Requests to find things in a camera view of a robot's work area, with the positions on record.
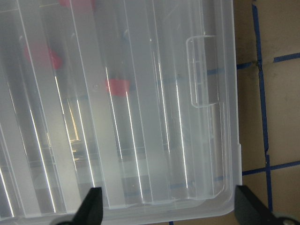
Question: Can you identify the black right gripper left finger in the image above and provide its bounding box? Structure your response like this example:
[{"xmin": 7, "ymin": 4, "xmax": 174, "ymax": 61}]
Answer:
[{"xmin": 58, "ymin": 187, "xmax": 103, "ymax": 225}]

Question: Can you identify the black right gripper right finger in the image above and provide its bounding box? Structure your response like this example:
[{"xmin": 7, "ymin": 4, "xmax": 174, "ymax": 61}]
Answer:
[{"xmin": 234, "ymin": 185, "xmax": 287, "ymax": 225}]

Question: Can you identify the clear plastic box lid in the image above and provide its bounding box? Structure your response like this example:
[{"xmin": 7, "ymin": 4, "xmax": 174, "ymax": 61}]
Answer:
[{"xmin": 0, "ymin": 0, "xmax": 241, "ymax": 225}]

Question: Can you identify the red cylinder block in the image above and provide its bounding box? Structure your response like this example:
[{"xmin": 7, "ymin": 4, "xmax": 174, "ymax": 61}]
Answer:
[{"xmin": 23, "ymin": 44, "xmax": 63, "ymax": 70}]

